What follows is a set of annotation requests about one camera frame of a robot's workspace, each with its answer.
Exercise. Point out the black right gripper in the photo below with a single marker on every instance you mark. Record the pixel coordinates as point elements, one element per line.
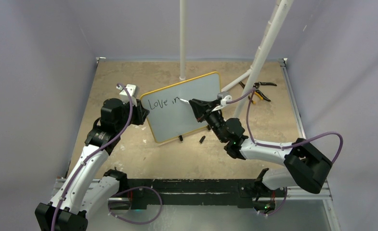
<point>202,108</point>

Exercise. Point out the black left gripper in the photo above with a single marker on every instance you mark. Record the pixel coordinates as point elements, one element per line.
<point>140,113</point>

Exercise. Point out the yellow-framed whiteboard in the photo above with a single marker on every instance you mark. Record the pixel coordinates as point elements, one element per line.
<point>169,117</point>

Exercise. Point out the black marker cap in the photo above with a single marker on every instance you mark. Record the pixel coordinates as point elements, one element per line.
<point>202,139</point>

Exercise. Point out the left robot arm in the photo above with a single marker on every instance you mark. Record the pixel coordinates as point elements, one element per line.
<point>75,202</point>

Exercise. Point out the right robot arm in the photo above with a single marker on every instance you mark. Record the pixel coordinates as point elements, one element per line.
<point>303,164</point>

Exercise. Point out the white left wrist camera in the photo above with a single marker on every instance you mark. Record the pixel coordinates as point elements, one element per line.
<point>129,93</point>

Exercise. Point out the yellow-handled pliers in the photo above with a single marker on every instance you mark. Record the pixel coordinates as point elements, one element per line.
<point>261,95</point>

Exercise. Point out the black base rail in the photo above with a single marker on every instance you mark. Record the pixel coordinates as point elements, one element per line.
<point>242,193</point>

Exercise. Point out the right metal corner bracket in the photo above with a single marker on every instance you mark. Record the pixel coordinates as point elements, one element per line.
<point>282,62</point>

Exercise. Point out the white PVC pipe frame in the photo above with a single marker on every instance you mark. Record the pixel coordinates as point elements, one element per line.
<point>231,29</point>

